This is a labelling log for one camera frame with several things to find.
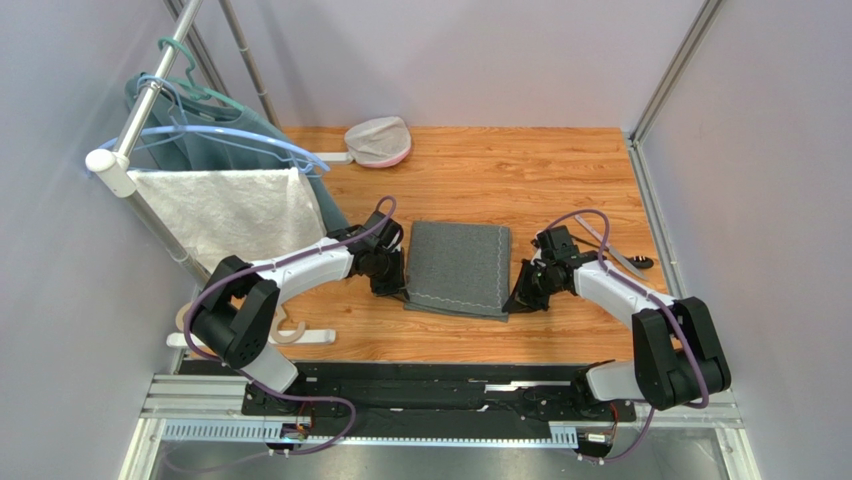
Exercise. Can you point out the aluminium frame rail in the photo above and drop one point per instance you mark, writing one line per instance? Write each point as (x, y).
(206, 407)

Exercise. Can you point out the white mesh cap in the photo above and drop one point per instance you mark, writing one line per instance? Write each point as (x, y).
(379, 143)

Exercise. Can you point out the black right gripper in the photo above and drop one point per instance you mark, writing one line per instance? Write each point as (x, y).
(530, 287)

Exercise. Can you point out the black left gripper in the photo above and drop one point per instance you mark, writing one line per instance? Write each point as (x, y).
(395, 286)

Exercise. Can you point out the black mounting rail plate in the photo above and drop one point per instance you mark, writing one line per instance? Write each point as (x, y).
(434, 400)

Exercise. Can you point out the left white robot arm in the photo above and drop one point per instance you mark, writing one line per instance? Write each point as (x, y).
(234, 314)

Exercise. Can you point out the green hanger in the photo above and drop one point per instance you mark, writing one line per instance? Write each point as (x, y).
(196, 91)

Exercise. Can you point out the teal shirt on hanger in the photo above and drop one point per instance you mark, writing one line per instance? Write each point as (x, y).
(220, 133)

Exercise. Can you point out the light blue hanger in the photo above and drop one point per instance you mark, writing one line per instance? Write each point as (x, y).
(213, 140)

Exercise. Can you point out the grey cloth napkin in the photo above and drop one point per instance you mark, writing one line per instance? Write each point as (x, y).
(458, 269)

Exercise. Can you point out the white towel on hanger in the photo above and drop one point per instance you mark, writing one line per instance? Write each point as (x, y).
(253, 214)

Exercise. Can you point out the beige wooden hanger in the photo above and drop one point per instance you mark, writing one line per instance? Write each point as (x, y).
(279, 326)

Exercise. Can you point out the white clothes rack base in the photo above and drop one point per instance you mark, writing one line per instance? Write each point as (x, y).
(311, 337)

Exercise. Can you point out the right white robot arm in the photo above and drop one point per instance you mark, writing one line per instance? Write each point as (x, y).
(678, 359)

